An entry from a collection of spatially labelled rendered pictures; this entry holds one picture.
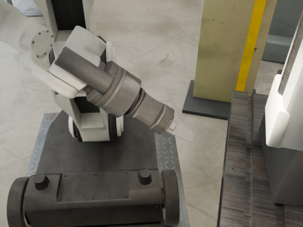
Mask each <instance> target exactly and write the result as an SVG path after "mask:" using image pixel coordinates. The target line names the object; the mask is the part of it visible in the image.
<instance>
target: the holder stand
mask: <svg viewBox="0 0 303 227"><path fill-rule="evenodd" d="M282 71H283V70H278V71H277V74H279V75H281V74H282ZM259 134H260V139H261V143H262V150H263V154H264V159H265V164H266V170H267V175H268V180H269V185H270V190H271V196H272V201H273V203H276V204H288V205H296V206H303V151H300V150H293V149H288V148H283V147H281V148H275V147H270V146H267V144H266V115H265V112H264V115H263V118H262V122H261V125H260V128H259Z"/></svg>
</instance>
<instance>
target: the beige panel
mask: <svg viewBox="0 0 303 227"><path fill-rule="evenodd" d="M276 3H277V0H203V8H202V19H201V28H200V36H199V44H198V53H197V64H196V72H195V80H191V82H190V85H189V88H188V92H187V95H186V99H185V102H184V106H183V110H182V113H186V114H193V115H199V116H204V117H210V118H217V119H223V120H228V116H229V109H230V103H231V99H232V94H233V90H235V91H244V92H248V96H251V97H253V94H254V93H256V89H254V85H255V81H256V78H257V73H258V70H259V66H260V62H261V59H262V55H263V51H264V48H265V44H266V40H267V36H268V32H269V29H270V25H271V21H272V18H273V14H274V11H275V6H276Z"/></svg>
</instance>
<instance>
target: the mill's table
mask: <svg viewBox="0 0 303 227"><path fill-rule="evenodd" d="M268 96H269V95H263V94H256V93H254V94H253V97H251V96H248V92H244V91H235V90H233V94H232V99H231V103H230V109H229V116H228V125H227V133H226V142H225V154H224V162H223V171H222V179H221V188H220V200H219V208H218V217H217V226H216V227H303V206H296V205H288V204H276V203H273V201H272V196H271V190H270V185H269V180H268V175H267V170H266V164H265V159H264V154H263V150H262V143H261V139H260V134H259V128H260V125H261V122H262V118H263V115H264V112H265V106H266V103H267V100H268Z"/></svg>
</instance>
